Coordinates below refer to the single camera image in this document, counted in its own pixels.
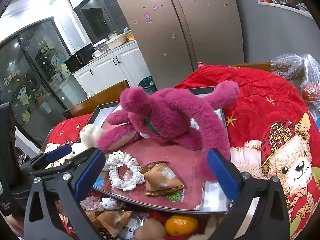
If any clear plastic bag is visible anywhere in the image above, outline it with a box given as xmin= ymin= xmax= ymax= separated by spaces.
xmin=270 ymin=53 xmax=319 ymax=109

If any black microwave oven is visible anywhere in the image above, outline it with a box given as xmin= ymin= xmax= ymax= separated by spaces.
xmin=65 ymin=43 xmax=95 ymax=74

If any brown triangular snack packet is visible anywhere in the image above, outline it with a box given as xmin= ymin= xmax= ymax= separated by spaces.
xmin=139 ymin=161 xmax=184 ymax=197

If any pink ruffled scrunchie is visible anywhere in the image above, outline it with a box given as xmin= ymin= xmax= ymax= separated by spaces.
xmin=80 ymin=196 xmax=104 ymax=211

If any white plush bunny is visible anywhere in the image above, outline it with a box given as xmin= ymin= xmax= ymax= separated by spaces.
xmin=46 ymin=124 xmax=105 ymax=168

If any cream plastic basin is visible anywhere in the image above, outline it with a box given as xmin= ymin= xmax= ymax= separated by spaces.
xmin=106 ymin=33 xmax=127 ymax=50

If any white knitted scrunchie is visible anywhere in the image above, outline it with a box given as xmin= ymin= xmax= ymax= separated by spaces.
xmin=106 ymin=151 xmax=145 ymax=191

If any black sliding glass door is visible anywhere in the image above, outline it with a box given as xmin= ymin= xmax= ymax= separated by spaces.
xmin=0 ymin=17 xmax=89 ymax=147

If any brown egg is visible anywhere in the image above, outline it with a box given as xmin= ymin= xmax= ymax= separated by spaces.
xmin=134 ymin=219 xmax=167 ymax=240

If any brown triangular packet left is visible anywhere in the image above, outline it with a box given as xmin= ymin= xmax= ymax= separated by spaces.
xmin=97 ymin=210 xmax=132 ymax=237

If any magenta plush bunny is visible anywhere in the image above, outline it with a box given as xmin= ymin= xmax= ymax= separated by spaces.
xmin=96 ymin=80 xmax=241 ymax=183

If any steel double door refrigerator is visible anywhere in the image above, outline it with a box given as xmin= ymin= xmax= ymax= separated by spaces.
xmin=117 ymin=0 xmax=244 ymax=89

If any white kitchen cabinet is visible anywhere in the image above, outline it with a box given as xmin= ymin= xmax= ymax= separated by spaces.
xmin=73 ymin=41 xmax=151 ymax=97

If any red bear print blanket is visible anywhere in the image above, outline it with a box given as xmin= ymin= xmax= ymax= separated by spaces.
xmin=47 ymin=66 xmax=319 ymax=239

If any orange mandarin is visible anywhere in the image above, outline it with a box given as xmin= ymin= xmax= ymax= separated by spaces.
xmin=165 ymin=215 xmax=198 ymax=236

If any black shallow box tray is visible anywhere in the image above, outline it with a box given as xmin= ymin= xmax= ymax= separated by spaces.
xmin=77 ymin=86 xmax=232 ymax=215

